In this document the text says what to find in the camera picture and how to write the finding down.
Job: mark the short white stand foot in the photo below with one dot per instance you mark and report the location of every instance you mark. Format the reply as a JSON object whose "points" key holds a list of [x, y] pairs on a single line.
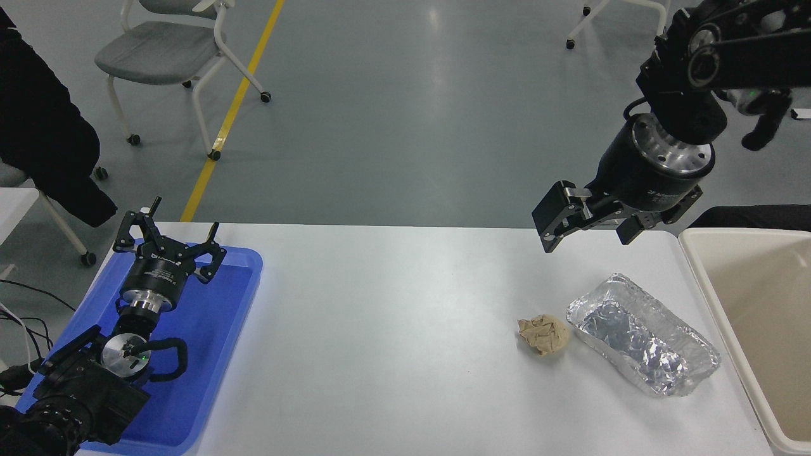
{"points": [[801, 113]]}

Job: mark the black fabric object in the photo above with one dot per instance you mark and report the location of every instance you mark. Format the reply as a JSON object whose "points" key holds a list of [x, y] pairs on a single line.
{"points": [[754, 216]]}

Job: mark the silver foil tray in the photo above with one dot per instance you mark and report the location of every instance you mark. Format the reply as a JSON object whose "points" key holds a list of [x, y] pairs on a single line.
{"points": [[633, 335]]}

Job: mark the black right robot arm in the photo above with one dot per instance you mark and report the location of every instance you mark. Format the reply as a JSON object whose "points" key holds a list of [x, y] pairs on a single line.
{"points": [[728, 50]]}

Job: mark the large pale bin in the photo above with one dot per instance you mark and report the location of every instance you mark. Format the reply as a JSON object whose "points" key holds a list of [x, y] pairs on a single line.
{"points": [[760, 304]]}

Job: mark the blue plastic tray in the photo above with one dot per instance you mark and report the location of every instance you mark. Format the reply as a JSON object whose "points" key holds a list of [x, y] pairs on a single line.
{"points": [[209, 329]]}

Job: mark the crumpled tan paper ball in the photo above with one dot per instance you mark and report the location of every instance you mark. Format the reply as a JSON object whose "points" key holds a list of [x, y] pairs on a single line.
{"points": [[545, 335]]}

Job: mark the small white table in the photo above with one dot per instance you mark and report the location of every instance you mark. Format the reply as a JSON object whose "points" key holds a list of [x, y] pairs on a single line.
{"points": [[12, 209]]}

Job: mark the white leg wheeled chair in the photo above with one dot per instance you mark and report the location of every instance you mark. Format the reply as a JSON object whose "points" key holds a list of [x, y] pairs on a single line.
{"points": [[63, 228]]}

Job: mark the grey seat wheeled chair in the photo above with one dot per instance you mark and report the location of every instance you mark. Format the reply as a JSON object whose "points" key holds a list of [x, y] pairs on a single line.
{"points": [[158, 54]]}

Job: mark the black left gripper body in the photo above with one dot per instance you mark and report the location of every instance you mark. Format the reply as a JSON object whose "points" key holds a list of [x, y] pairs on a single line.
{"points": [[158, 272]]}

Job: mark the white frame wheeled chair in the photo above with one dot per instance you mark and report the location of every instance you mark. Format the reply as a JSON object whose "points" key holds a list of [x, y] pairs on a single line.
{"points": [[592, 18]]}

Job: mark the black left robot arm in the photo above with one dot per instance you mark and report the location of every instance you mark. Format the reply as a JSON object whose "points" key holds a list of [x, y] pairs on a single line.
{"points": [[82, 392]]}

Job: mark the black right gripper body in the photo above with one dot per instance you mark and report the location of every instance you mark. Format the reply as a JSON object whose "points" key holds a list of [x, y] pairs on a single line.
{"points": [[640, 177]]}

